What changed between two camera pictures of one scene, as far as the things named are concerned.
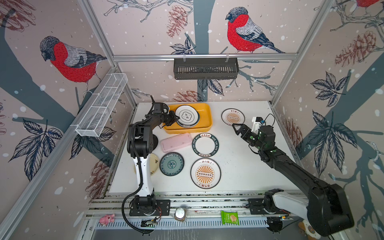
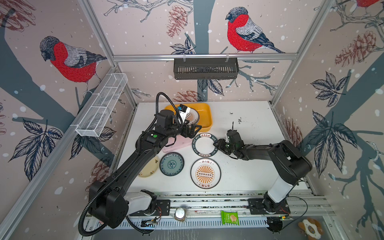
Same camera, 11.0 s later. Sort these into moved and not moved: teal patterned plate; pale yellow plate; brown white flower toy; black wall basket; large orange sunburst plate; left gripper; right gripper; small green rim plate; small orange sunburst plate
Moved: small orange sunburst plate; left gripper; right gripper
Not moved: pale yellow plate; small green rim plate; large orange sunburst plate; black wall basket; teal patterned plate; brown white flower toy
